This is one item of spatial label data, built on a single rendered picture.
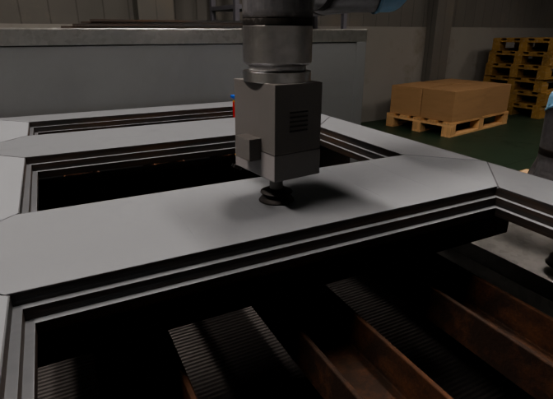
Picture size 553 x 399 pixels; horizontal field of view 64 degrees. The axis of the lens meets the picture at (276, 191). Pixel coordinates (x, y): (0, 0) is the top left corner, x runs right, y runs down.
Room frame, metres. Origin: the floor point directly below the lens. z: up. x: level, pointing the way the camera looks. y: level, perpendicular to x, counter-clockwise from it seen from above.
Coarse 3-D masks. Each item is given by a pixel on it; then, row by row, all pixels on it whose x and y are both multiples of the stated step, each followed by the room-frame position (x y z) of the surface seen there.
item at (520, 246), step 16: (512, 224) 0.80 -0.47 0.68; (480, 240) 0.73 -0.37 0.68; (496, 240) 0.73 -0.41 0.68; (512, 240) 0.73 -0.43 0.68; (528, 240) 0.73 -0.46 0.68; (544, 240) 0.73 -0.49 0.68; (480, 256) 0.70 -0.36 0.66; (496, 256) 0.67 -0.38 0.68; (512, 256) 0.67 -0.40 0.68; (528, 256) 0.67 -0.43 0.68; (544, 256) 0.67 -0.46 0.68; (512, 272) 0.64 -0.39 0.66; (528, 272) 0.62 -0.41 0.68; (544, 272) 0.61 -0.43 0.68; (528, 288) 0.61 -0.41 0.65; (544, 288) 0.59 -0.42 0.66
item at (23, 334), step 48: (192, 144) 0.82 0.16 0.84; (336, 144) 0.87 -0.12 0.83; (480, 192) 0.53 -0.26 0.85; (288, 240) 0.41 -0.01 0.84; (336, 240) 0.43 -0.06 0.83; (384, 240) 0.45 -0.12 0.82; (48, 288) 0.31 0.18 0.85; (96, 288) 0.32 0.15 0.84; (144, 288) 0.33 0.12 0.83; (192, 288) 0.35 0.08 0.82; (0, 384) 0.20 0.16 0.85
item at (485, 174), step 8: (424, 160) 0.67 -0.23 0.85; (432, 160) 0.67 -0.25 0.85; (440, 160) 0.67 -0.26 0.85; (448, 160) 0.67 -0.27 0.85; (456, 160) 0.67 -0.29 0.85; (448, 168) 0.63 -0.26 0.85; (456, 168) 0.63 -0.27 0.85; (464, 168) 0.63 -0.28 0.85; (472, 168) 0.63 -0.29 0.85; (480, 168) 0.63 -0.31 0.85; (472, 176) 0.59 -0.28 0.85; (480, 176) 0.59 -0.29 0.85; (488, 176) 0.59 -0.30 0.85; (496, 184) 0.56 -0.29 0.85
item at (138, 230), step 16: (96, 208) 0.47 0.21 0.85; (112, 208) 0.47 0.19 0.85; (128, 208) 0.47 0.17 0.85; (144, 208) 0.47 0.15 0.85; (160, 208) 0.47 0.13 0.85; (112, 224) 0.43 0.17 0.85; (128, 224) 0.43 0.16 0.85; (144, 224) 0.43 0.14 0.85; (160, 224) 0.43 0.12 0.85; (176, 224) 0.43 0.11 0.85; (112, 240) 0.39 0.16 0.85; (128, 240) 0.39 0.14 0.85; (144, 240) 0.39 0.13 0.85; (160, 240) 0.39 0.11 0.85; (176, 240) 0.39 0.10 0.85; (192, 240) 0.39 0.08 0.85; (112, 256) 0.36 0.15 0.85; (128, 256) 0.36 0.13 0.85; (144, 256) 0.36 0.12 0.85; (160, 256) 0.36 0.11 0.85; (176, 256) 0.36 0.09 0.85
